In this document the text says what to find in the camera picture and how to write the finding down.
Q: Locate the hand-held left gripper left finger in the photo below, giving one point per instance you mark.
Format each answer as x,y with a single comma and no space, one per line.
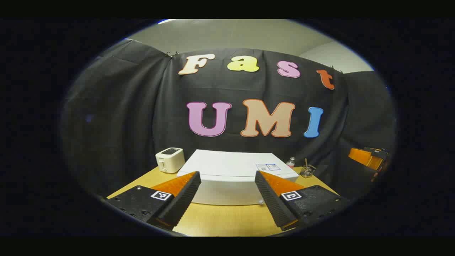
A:
181,202

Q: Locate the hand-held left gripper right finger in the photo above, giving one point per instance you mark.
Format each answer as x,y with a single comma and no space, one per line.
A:
272,201

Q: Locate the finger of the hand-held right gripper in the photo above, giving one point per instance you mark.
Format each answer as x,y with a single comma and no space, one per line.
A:
364,157

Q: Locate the white microwave oven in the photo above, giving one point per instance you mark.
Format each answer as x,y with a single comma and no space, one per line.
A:
227,167

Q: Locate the small clear bottle pink label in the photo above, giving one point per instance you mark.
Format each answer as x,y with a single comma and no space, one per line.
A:
290,163

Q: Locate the white toaster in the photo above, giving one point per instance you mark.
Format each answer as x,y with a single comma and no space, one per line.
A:
170,161

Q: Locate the wooden stick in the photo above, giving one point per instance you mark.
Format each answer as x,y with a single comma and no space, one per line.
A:
306,163

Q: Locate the black backdrop cloth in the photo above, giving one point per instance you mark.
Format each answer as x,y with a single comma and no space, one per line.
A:
121,117

